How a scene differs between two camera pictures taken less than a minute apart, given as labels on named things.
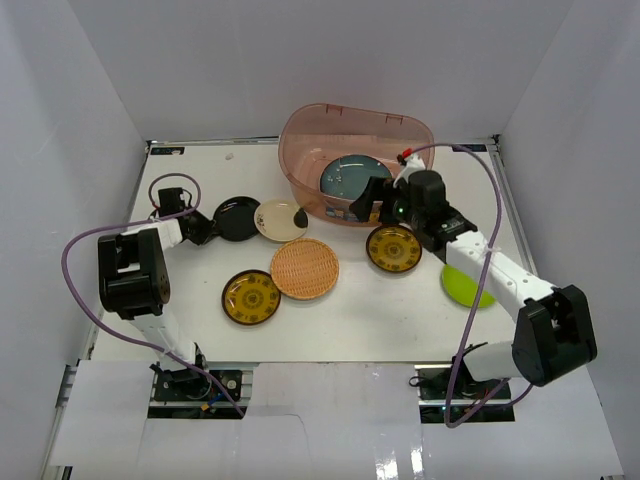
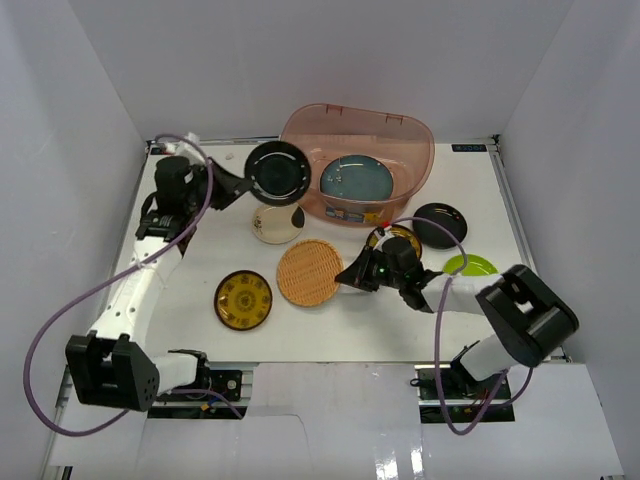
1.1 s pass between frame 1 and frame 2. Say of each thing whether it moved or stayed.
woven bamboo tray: moved
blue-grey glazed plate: stayed
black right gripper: moved
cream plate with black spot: stayed
